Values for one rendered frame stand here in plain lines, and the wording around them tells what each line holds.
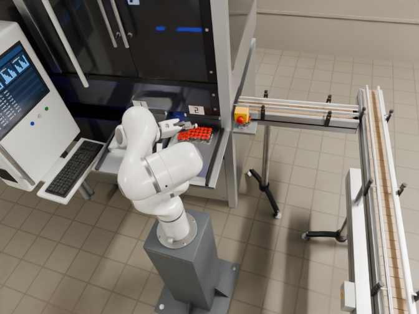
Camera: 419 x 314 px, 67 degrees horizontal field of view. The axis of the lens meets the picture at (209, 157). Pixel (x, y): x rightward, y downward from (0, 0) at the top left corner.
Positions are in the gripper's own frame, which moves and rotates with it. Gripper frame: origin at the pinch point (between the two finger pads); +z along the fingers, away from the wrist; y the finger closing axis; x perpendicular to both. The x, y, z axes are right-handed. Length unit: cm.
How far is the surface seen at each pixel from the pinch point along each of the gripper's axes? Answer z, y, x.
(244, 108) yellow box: 45.8, 4.0, -6.9
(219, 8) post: 13, -31, -38
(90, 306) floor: -25, 134, 71
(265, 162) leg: 87, 40, 21
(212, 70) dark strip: 23.5, -4.8, -24.9
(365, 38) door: 282, 13, -74
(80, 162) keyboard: -22, 79, -14
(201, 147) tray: 27.5, 27.9, 4.1
